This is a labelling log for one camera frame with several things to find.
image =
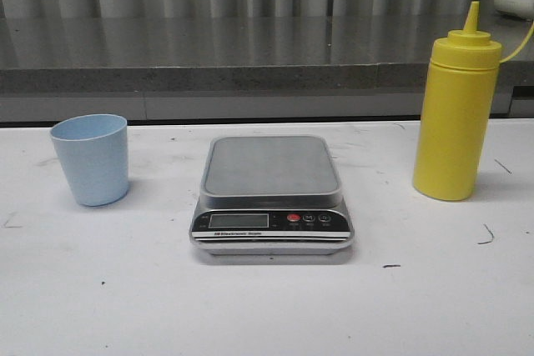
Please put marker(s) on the light blue plastic cup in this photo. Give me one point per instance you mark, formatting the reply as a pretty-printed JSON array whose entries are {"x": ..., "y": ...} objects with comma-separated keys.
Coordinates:
[{"x": 93, "y": 153}]

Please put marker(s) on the yellow squeeze bottle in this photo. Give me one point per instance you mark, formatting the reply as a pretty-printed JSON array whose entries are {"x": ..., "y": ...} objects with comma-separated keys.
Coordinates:
[{"x": 460, "y": 86}]

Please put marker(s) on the silver digital kitchen scale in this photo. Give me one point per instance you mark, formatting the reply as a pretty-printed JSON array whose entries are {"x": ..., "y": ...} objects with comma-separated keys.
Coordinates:
[{"x": 271, "y": 196}]

